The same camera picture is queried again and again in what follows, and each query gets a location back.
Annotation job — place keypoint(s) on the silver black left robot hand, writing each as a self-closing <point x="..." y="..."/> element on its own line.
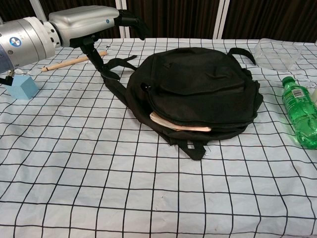
<point x="81" y="22"/>

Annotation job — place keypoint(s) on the black backpack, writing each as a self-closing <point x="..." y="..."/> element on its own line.
<point x="198" y="84"/>

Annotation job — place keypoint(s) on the brown spiral notebook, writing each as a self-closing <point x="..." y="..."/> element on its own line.
<point x="173" y="125"/>

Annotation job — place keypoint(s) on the wooden stick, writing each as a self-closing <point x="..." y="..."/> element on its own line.
<point x="67" y="62"/>

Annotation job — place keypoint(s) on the light blue foam block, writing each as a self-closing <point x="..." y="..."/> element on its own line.
<point x="21" y="88"/>

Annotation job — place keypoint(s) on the dark brown curtain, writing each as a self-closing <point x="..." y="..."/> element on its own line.
<point x="173" y="15"/>

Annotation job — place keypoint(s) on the white black checkered tablecloth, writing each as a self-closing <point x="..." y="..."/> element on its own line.
<point x="99" y="173"/>

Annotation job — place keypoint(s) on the clear plastic container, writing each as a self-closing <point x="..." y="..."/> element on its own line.
<point x="275" y="55"/>

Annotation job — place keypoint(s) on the green plastic bottle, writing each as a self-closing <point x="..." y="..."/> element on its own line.
<point x="298" y="106"/>

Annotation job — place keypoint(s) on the white frame post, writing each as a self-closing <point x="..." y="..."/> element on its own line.
<point x="37" y="7"/>
<point x="121" y="3"/>
<point x="220" y="17"/>

